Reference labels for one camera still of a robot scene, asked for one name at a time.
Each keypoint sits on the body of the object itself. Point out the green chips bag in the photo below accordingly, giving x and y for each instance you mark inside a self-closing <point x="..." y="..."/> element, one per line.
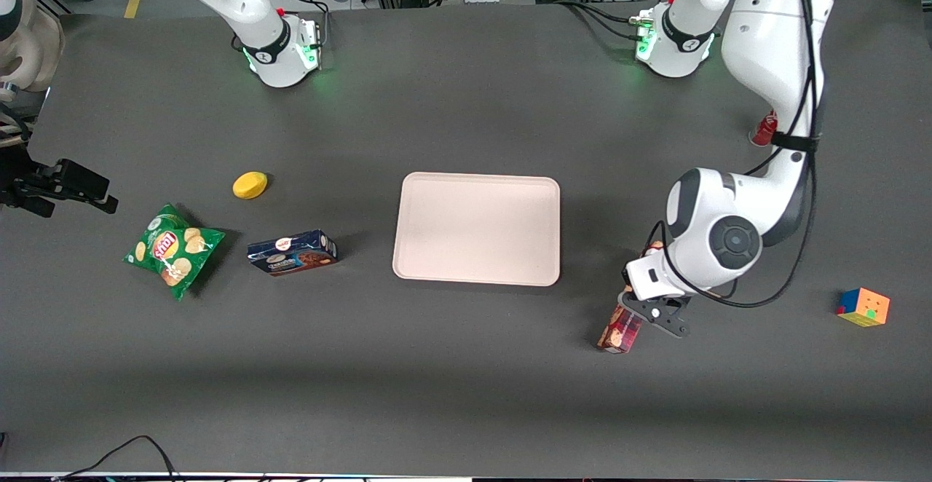
<point x="171" y="253"/>

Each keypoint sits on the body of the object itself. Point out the cream plastic tray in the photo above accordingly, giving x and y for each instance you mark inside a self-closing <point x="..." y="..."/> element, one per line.
<point x="477" y="228"/>

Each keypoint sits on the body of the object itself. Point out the multicoloured puzzle cube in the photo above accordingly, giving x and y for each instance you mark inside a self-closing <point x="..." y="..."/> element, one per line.
<point x="864" y="307"/>

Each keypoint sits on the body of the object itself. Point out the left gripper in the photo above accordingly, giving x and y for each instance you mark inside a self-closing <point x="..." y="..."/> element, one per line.
<point x="625" y="276"/>

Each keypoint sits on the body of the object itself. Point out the red soda can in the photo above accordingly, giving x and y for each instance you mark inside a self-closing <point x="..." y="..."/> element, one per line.
<point x="763" y="131"/>

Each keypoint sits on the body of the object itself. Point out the yellow lemon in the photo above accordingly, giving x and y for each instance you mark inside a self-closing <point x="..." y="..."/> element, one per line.
<point x="250" y="185"/>

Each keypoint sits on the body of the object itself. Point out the dark blue cookie box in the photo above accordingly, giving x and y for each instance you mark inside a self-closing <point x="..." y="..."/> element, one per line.
<point x="291" y="254"/>

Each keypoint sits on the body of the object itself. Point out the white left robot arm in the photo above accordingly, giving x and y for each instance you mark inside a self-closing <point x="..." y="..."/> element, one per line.
<point x="732" y="238"/>

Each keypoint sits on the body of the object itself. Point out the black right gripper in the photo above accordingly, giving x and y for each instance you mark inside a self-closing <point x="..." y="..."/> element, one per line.
<point x="30" y="183"/>

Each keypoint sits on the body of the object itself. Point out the red plaid cookie box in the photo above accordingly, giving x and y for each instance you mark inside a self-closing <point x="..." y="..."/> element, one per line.
<point x="620" y="333"/>

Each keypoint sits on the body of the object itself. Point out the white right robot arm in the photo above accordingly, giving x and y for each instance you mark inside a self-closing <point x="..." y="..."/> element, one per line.
<point x="269" y="38"/>

